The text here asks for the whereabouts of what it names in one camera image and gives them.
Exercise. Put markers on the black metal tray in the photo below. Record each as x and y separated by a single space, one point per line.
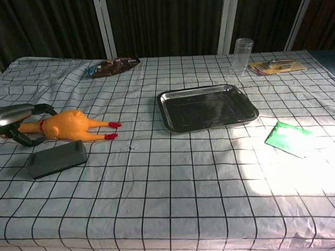
206 107

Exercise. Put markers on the dark curtain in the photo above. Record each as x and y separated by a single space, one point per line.
167 26

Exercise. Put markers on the green packet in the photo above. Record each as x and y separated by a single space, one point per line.
285 138

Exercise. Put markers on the brown snack bag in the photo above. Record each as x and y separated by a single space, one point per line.
112 67

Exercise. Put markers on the dark grey rectangular box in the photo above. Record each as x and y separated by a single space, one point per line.
56 160

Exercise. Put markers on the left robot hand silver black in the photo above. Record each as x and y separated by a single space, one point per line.
13 113

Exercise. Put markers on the blue table surface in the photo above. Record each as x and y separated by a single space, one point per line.
325 61

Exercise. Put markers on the clear plastic cup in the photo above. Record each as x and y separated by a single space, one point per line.
242 56

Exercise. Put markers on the yellow blister card with tool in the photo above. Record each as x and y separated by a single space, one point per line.
277 66

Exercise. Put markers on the white frame post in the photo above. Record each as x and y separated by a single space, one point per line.
106 28
297 26
226 26

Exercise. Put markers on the yellow rubber chicken toy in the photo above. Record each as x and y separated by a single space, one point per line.
68 124

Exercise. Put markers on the white black checkered tablecloth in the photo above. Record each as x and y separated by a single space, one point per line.
157 188

